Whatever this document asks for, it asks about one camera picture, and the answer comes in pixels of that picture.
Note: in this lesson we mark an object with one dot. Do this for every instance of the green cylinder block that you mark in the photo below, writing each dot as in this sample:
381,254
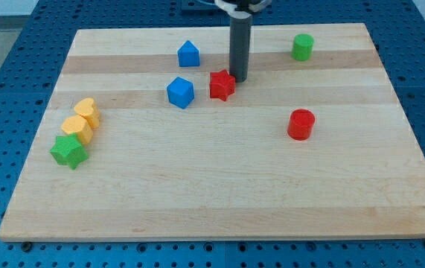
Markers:
302,47

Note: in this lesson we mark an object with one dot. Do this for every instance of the red star block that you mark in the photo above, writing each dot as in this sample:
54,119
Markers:
221,85

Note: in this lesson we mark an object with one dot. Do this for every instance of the blue cube block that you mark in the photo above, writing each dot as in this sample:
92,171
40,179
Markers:
180,92

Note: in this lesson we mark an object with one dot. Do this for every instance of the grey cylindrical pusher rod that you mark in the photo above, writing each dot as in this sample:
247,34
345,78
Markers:
239,44

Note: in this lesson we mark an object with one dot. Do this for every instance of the yellow hexagon block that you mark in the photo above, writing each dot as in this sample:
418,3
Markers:
79,126

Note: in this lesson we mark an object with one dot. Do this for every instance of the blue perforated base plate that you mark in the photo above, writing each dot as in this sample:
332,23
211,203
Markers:
32,67

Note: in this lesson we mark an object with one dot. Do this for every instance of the blue triangle block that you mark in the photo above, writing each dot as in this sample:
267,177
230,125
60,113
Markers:
188,55

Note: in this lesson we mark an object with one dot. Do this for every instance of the red cylinder block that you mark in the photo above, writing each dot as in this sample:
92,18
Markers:
301,124

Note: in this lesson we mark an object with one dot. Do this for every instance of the white tool mount ring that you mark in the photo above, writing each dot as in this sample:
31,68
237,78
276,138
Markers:
243,6

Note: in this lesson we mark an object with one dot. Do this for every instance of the green star block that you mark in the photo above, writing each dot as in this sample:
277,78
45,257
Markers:
68,150

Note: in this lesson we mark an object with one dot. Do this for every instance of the wooden board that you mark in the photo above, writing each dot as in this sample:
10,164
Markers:
224,170

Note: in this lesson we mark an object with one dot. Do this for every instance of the yellow heart block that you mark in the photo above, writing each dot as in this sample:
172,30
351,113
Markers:
87,108

